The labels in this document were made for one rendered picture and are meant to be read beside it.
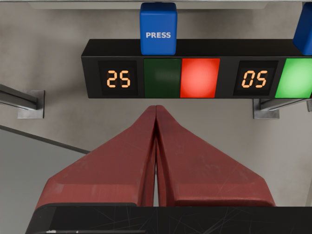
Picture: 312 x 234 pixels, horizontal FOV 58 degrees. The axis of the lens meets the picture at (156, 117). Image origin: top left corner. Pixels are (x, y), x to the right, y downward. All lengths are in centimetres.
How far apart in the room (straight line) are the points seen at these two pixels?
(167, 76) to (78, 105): 71
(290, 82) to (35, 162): 25
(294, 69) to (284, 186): 75
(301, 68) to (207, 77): 7
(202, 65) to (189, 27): 74
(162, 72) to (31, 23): 85
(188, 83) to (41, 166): 17
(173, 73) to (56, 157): 15
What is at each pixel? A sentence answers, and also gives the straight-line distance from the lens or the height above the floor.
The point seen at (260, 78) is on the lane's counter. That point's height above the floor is 66.
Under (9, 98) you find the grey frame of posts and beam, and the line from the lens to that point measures 81.
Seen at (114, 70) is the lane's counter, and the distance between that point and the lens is 23.
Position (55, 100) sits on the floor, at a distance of 95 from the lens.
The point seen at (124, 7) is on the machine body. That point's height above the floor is 8.
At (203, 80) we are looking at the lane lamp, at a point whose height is 66.
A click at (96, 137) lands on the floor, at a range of 90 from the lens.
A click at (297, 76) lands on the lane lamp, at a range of 25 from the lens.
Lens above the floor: 88
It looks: 85 degrees down
